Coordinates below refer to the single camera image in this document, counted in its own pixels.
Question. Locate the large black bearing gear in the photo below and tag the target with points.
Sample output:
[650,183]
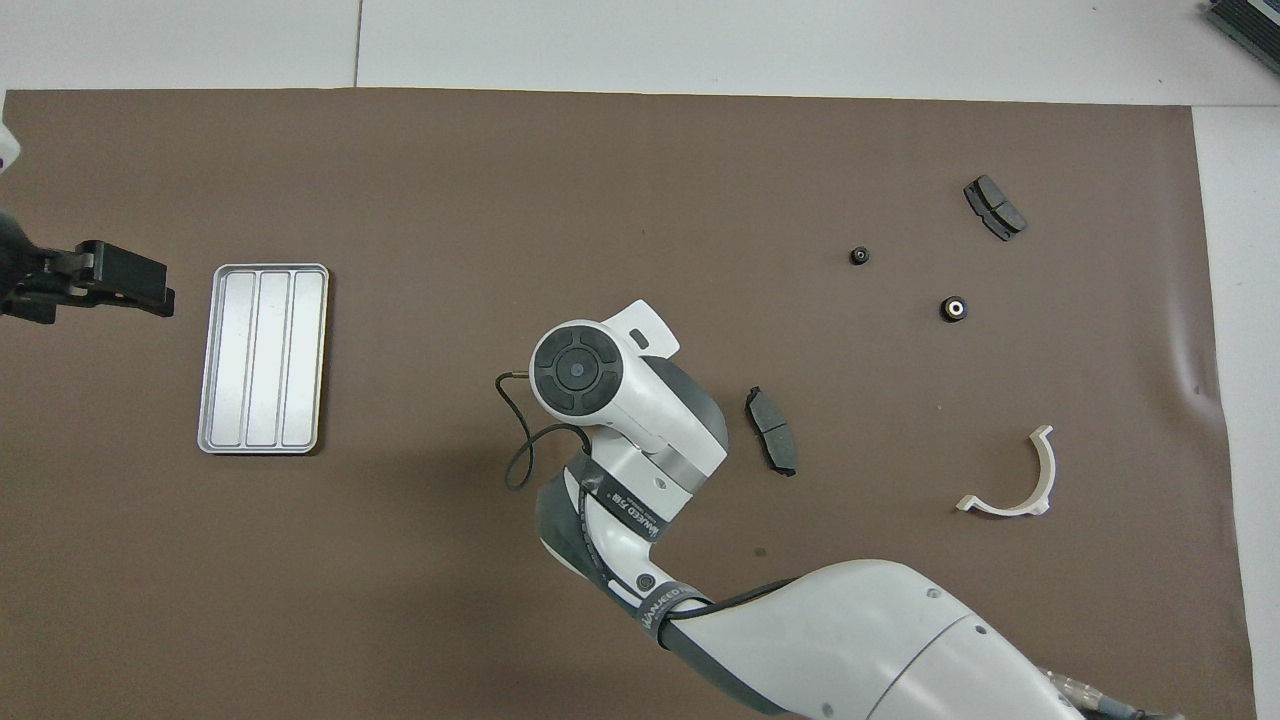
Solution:
[955,308]

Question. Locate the white curved plastic bracket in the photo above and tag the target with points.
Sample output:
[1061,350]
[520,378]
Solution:
[1047,475]

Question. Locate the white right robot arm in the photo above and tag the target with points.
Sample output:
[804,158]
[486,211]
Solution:
[850,640]

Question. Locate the brown paper table mat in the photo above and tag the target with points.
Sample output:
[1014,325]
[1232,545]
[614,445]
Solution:
[400,600]

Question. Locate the dark ribbed device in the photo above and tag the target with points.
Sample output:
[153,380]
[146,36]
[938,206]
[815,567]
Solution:
[1255,20]

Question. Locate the silver metal tray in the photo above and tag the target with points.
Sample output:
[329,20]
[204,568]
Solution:
[262,360]

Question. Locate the dark grey brake pad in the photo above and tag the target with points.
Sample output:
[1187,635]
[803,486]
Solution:
[995,207]
[772,430]

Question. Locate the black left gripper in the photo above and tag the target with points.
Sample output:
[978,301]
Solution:
[30,280]

